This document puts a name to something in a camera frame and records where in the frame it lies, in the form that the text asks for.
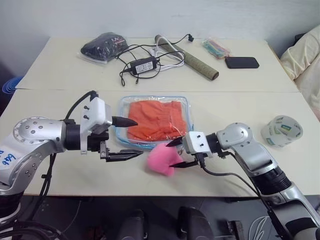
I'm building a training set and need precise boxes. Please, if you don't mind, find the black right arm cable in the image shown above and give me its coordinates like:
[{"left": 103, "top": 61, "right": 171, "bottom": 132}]
[{"left": 196, "top": 151, "right": 297, "bottom": 240}]

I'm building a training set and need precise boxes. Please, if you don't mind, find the bag of colourful bands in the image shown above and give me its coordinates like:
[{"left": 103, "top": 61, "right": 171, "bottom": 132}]
[{"left": 200, "top": 37, "right": 232, "bottom": 61}]

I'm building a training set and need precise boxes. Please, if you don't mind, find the clear printed tape roll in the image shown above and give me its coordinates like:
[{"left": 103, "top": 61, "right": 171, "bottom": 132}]
[{"left": 260, "top": 114, "right": 304, "bottom": 149}]

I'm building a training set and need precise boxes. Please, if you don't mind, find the dark rounded shape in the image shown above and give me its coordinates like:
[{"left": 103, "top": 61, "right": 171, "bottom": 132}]
[
  {"left": 116, "top": 208, "right": 149, "bottom": 240},
  {"left": 176, "top": 205, "right": 215, "bottom": 240}
]

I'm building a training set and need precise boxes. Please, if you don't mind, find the clear bag of black items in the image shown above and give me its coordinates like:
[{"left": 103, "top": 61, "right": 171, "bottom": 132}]
[{"left": 79, "top": 31, "right": 130, "bottom": 67}]

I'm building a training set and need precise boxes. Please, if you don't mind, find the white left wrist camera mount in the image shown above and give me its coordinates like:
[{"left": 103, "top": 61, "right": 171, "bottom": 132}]
[{"left": 79, "top": 96, "right": 114, "bottom": 156}]

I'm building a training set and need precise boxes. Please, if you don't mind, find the white cable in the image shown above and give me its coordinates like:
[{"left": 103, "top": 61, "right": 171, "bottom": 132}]
[{"left": 149, "top": 40, "right": 186, "bottom": 74}]

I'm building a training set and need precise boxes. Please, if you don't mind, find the rolled green-brown mat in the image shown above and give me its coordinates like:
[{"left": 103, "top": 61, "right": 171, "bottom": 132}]
[{"left": 153, "top": 34, "right": 220, "bottom": 82}]

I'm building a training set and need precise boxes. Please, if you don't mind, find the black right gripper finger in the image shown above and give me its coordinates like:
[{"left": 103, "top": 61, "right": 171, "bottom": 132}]
[
  {"left": 169, "top": 160, "right": 198, "bottom": 169},
  {"left": 165, "top": 136, "right": 185, "bottom": 148}
]

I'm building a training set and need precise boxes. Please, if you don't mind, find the black power adapter with cables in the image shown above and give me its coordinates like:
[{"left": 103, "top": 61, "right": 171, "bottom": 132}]
[{"left": 115, "top": 44, "right": 161, "bottom": 88}]

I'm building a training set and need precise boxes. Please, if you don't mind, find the black phone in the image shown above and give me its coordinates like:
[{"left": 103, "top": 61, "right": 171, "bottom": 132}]
[{"left": 224, "top": 56, "right": 260, "bottom": 70}]

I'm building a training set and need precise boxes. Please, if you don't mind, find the pink cloth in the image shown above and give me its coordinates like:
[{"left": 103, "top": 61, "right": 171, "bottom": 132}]
[{"left": 146, "top": 142, "right": 185, "bottom": 177}]

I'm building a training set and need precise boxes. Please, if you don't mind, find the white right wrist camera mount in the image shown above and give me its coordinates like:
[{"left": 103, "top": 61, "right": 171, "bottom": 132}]
[{"left": 182, "top": 130, "right": 214, "bottom": 159}]

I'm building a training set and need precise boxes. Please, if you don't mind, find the orange cloth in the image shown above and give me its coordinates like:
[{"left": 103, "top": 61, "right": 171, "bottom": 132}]
[{"left": 126, "top": 99, "right": 189, "bottom": 143}]

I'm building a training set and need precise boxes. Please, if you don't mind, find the black bracket under table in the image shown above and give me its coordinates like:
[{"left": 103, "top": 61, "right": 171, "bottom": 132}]
[{"left": 225, "top": 219, "right": 245, "bottom": 240}]

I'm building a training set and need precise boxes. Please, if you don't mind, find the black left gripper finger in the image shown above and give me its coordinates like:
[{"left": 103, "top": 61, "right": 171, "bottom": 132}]
[
  {"left": 111, "top": 116, "right": 138, "bottom": 128},
  {"left": 105, "top": 149, "right": 144, "bottom": 163}
]

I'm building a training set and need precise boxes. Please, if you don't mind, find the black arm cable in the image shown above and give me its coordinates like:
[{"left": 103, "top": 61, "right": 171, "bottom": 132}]
[
  {"left": 38, "top": 90, "right": 100, "bottom": 199},
  {"left": 196, "top": 151, "right": 297, "bottom": 240}
]

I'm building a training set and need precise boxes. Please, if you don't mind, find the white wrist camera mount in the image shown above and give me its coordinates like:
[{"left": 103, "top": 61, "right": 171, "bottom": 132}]
[
  {"left": 79, "top": 96, "right": 114, "bottom": 156},
  {"left": 182, "top": 130, "right": 214, "bottom": 159}
]

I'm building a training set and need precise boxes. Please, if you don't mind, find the blue round object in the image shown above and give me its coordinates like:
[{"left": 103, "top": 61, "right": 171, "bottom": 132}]
[{"left": 1, "top": 75, "right": 25, "bottom": 94}]

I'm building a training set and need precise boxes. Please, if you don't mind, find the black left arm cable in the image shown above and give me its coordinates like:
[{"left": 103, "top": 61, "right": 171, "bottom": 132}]
[{"left": 38, "top": 90, "right": 100, "bottom": 199}]

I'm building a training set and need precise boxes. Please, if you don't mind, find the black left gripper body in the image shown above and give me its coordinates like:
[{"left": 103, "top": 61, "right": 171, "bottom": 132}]
[{"left": 87, "top": 124, "right": 111, "bottom": 163}]

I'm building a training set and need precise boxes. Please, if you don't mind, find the thin black adapter cable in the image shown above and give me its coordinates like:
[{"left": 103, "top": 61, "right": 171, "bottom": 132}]
[{"left": 152, "top": 32, "right": 195, "bottom": 76}]

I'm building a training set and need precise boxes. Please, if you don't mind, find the clear plastic pouch blue trim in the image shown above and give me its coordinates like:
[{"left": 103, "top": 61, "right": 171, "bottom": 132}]
[{"left": 115, "top": 94, "right": 196, "bottom": 151}]

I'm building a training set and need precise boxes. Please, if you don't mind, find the cream bedding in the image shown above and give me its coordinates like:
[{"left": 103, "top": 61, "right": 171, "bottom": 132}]
[{"left": 279, "top": 24, "right": 320, "bottom": 114}]

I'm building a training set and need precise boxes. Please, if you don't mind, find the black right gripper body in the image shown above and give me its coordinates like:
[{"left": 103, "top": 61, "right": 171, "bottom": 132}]
[{"left": 178, "top": 142, "right": 199, "bottom": 164}]

